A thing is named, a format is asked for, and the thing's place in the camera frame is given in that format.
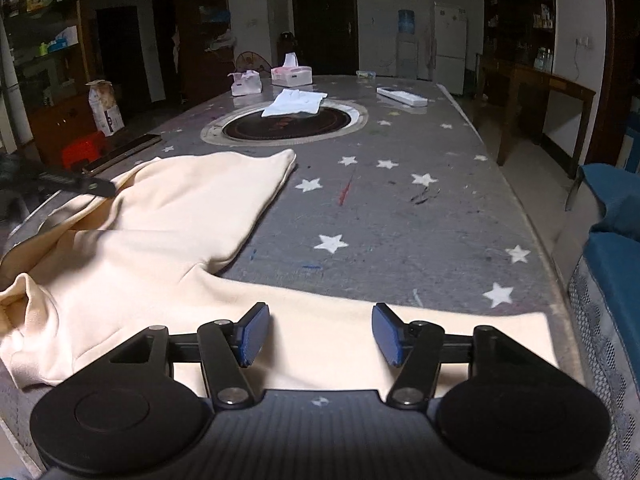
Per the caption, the dark wooden display cabinet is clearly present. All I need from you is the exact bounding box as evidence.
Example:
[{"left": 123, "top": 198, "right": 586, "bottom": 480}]
[{"left": 0, "top": 0, "right": 103, "bottom": 163}]

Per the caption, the white remote control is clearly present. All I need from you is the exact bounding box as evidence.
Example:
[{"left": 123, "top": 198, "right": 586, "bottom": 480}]
[{"left": 376, "top": 86, "right": 429, "bottom": 108}]

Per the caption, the white refrigerator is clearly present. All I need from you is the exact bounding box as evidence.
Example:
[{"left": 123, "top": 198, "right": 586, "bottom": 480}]
[{"left": 432, "top": 1, "right": 469, "bottom": 96}]

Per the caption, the blue sofa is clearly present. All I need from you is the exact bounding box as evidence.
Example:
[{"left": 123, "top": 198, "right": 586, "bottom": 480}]
[{"left": 564, "top": 162, "right": 640, "bottom": 480}]

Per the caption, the floor fan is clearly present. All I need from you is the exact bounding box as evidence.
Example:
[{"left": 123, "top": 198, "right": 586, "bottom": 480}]
[{"left": 234, "top": 50, "right": 271, "bottom": 74}]

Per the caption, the red plastic stool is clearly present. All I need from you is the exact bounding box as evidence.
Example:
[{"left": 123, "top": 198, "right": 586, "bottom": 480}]
[{"left": 60, "top": 134, "right": 107, "bottom": 169}]

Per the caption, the wooden side desk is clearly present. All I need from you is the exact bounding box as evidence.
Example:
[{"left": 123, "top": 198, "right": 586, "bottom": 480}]
[{"left": 474, "top": 54, "right": 598, "bottom": 179}]

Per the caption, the pink and white tissue box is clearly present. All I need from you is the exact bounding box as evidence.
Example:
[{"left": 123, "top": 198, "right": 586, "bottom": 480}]
[{"left": 270, "top": 52, "right": 313, "bottom": 86}]

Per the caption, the grey star-print tablecloth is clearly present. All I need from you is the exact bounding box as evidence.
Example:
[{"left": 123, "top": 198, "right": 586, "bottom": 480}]
[{"left": 0, "top": 74, "right": 587, "bottom": 480}]

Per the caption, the dark wooden wall cabinet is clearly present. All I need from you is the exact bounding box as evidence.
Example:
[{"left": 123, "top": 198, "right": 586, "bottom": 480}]
[{"left": 482, "top": 0, "right": 559, "bottom": 92}]

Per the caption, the cream garment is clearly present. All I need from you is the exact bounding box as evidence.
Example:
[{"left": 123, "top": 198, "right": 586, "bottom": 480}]
[{"left": 0, "top": 148, "right": 560, "bottom": 394}]

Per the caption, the white folded cloth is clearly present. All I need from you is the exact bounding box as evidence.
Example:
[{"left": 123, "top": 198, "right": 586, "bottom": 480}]
[{"left": 261, "top": 88, "right": 329, "bottom": 119}]

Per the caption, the dark wooden strip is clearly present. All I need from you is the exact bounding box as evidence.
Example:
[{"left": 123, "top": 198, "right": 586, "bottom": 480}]
[{"left": 81, "top": 133, "right": 163, "bottom": 176}]

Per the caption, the small white tissue pack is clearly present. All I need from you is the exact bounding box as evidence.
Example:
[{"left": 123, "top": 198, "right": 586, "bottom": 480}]
[{"left": 227, "top": 70, "right": 263, "bottom": 97}]

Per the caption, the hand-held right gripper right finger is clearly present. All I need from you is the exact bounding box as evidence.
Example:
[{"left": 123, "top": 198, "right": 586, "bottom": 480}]
[{"left": 371, "top": 302, "right": 547, "bottom": 409}]

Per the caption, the dark wooden door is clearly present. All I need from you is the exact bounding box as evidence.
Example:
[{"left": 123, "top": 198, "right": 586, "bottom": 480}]
[{"left": 290, "top": 0, "right": 359, "bottom": 76}]

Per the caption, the round built-in hot plate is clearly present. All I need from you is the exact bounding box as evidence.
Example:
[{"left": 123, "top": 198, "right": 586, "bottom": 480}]
[{"left": 200, "top": 99, "right": 370, "bottom": 149}]

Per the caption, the dark wooden shelf unit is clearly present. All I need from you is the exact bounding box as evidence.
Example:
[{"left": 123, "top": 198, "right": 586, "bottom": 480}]
[{"left": 174, "top": 0, "right": 237, "bottom": 107}]

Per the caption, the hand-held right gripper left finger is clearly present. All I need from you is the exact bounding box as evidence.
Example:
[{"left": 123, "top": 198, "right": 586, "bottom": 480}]
[{"left": 102, "top": 302, "right": 271, "bottom": 409}]

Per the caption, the printed paper bag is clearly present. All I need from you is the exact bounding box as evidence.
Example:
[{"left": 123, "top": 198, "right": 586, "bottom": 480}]
[{"left": 87, "top": 80, "right": 125, "bottom": 138}]

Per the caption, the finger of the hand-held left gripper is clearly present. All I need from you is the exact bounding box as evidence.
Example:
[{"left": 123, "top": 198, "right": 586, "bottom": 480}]
[{"left": 70, "top": 175, "right": 117, "bottom": 199}]

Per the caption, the water dispenser with blue bottle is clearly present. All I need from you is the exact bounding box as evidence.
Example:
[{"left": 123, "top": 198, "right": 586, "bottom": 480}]
[{"left": 394, "top": 8, "right": 420, "bottom": 81}]

